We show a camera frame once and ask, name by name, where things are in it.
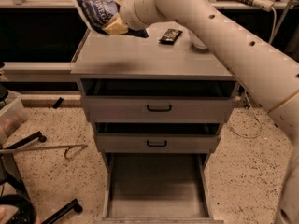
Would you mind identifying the blue chip bag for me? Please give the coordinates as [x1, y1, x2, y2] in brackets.
[74, 0, 149, 38]

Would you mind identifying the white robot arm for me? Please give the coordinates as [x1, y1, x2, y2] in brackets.
[115, 0, 299, 224]

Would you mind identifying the top grey drawer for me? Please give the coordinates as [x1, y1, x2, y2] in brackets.
[80, 78, 237, 123]

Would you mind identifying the grey drawer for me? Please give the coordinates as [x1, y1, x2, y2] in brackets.
[80, 78, 237, 123]
[93, 154, 224, 224]
[93, 123, 221, 153]

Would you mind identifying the grey drawer cabinet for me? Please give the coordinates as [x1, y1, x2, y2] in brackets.
[71, 22, 238, 161]

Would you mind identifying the middle grey drawer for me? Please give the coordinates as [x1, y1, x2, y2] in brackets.
[93, 123, 221, 153]

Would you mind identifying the bottom grey drawer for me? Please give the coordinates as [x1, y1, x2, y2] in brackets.
[93, 154, 224, 224]

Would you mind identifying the black snack packet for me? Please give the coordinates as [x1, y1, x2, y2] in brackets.
[159, 28, 182, 45]

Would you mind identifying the white bowl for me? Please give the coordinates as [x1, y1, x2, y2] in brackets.
[189, 31, 207, 49]

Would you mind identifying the small black floor block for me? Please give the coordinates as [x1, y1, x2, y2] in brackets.
[52, 97, 64, 109]

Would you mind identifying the metal rod with hook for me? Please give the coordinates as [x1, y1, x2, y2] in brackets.
[0, 145, 87, 157]

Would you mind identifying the clear plastic storage box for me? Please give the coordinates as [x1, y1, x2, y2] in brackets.
[0, 91, 28, 145]

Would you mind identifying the black rolling stand base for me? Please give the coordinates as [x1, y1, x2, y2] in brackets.
[0, 131, 84, 224]

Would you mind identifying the grey horizontal rail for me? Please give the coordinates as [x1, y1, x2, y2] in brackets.
[0, 62, 76, 82]

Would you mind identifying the white cable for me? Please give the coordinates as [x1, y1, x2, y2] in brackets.
[229, 7, 278, 139]

